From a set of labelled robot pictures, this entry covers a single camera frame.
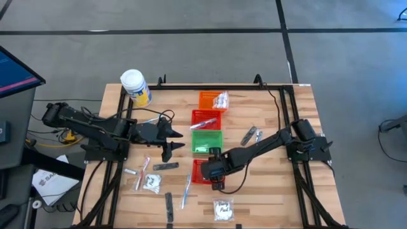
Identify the orange plastic basket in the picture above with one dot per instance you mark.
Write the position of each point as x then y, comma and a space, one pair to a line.
205, 101

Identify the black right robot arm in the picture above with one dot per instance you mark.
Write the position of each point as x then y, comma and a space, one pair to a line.
260, 148

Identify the vanity pack swab bag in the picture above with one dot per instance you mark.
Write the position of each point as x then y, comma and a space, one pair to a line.
221, 101
152, 183
223, 210

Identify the red toothbrush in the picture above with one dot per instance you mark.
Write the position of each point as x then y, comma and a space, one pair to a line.
142, 174

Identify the black desk foot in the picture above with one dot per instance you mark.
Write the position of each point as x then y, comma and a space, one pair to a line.
54, 163

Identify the blue screen monitor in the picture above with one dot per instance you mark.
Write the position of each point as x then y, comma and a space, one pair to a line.
16, 74

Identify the small toothpaste tube packet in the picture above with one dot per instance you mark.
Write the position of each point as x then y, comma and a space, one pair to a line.
259, 135
130, 171

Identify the grey desk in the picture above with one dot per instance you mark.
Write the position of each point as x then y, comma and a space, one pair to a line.
17, 127

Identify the green plastic basket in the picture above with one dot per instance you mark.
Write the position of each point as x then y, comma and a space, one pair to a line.
206, 140

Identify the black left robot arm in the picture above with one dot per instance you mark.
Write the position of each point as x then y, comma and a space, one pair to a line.
79, 122

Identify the black desk device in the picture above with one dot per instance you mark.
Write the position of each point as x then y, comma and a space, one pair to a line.
4, 132

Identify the red plastic basket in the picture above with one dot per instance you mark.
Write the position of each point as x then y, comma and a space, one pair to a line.
196, 171
198, 116

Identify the white tape roll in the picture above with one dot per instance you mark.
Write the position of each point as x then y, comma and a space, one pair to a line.
35, 202

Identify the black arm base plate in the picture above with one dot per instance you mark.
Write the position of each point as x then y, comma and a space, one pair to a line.
95, 156
318, 156

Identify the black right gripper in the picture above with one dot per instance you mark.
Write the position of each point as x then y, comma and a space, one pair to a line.
221, 167

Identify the black aluminium table frame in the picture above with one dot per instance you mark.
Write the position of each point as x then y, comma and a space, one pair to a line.
184, 87

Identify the white yellow wipes canister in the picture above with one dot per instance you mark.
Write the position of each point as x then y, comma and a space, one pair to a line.
135, 84

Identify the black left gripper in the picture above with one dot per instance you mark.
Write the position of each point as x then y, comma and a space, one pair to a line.
146, 133

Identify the black rounded device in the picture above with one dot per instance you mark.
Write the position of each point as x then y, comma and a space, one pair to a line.
8, 216

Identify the black comb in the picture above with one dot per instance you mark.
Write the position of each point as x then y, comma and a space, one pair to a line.
169, 206
165, 166
249, 135

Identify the white printed booklet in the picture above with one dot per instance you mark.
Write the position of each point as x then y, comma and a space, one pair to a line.
54, 187

